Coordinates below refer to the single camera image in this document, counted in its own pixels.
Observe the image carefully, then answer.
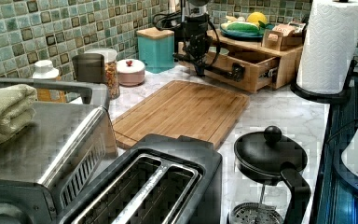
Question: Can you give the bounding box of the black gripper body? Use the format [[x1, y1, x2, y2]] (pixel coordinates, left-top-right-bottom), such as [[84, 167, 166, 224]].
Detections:
[[173, 0, 217, 77]]

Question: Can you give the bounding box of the wooden drawer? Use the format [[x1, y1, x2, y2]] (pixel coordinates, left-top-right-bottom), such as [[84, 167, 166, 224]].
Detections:
[[177, 41, 281, 94]]

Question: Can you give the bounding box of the wooden drawer cabinet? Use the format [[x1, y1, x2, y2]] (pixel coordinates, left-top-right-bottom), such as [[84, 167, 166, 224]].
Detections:
[[208, 30, 302, 90]]

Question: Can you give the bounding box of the teal canister wooden lid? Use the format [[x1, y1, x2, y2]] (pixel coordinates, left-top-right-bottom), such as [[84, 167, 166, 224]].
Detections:
[[136, 27, 174, 74]]

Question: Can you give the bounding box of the wooden cutting board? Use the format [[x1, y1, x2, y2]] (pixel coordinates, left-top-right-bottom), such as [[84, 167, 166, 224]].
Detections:
[[113, 80, 250, 149]]

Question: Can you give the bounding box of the blue plate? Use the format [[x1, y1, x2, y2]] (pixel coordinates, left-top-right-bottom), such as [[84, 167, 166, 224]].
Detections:
[[220, 23, 273, 38]]

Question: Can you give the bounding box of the toy lemon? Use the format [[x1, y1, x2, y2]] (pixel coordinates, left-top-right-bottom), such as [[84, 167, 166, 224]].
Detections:
[[246, 12, 268, 25]]

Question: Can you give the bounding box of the glass cereal jar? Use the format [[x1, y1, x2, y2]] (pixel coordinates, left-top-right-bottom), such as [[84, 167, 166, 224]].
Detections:
[[86, 48, 120, 99]]

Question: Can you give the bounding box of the tea bag box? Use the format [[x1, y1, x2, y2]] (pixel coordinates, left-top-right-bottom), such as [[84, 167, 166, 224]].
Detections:
[[261, 21, 306, 51]]

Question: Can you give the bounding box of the dark metal cup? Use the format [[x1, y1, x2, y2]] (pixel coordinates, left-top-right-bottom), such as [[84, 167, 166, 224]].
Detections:
[[72, 53, 105, 84]]

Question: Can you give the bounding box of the paper towel roll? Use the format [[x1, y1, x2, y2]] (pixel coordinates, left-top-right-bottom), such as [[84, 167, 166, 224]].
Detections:
[[296, 0, 358, 93]]

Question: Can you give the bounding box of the black toaster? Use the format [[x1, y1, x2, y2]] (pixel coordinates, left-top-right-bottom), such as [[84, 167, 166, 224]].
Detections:
[[51, 134, 222, 224]]

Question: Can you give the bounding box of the white cap bottle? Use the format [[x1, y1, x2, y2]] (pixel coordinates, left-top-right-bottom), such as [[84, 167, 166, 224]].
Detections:
[[32, 60, 66, 103]]

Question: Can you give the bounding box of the black paper towel holder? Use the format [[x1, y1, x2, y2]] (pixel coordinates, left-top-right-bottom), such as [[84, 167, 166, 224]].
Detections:
[[290, 60, 357, 105]]

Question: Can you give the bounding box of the black french press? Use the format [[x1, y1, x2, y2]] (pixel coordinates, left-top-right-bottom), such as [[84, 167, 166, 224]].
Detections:
[[227, 126, 311, 224]]

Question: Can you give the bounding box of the folded beige towel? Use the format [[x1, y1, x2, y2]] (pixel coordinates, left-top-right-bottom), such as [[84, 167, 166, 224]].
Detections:
[[0, 84, 37, 144]]

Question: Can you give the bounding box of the stainless toaster oven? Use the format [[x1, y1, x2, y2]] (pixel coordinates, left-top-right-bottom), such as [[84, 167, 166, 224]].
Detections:
[[0, 78, 117, 224]]

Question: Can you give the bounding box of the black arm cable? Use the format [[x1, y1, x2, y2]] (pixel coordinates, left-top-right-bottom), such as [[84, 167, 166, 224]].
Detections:
[[151, 11, 222, 68]]

